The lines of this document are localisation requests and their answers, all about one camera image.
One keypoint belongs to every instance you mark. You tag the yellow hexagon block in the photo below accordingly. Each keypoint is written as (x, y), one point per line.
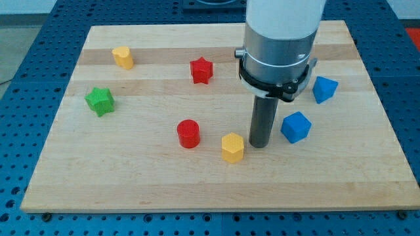
(232, 148)

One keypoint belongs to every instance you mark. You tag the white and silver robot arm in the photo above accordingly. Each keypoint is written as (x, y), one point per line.
(275, 61)

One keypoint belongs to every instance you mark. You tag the wooden board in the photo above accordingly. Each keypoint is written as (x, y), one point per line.
(130, 160)

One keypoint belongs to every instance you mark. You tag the red cylinder block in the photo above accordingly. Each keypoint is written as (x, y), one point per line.
(188, 133)

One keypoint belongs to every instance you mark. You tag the red star block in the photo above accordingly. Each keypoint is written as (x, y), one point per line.
(201, 70)

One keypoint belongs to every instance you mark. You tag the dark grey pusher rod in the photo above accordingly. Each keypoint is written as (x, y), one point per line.
(264, 112)

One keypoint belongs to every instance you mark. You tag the blue cube block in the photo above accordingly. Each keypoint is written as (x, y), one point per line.
(295, 127)

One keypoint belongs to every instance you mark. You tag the yellow heart block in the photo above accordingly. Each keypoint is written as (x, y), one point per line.
(123, 58)

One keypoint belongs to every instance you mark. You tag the green star block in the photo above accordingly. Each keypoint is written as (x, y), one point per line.
(100, 100)

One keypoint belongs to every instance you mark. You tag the blue pentagon block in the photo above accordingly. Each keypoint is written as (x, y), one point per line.
(324, 89)

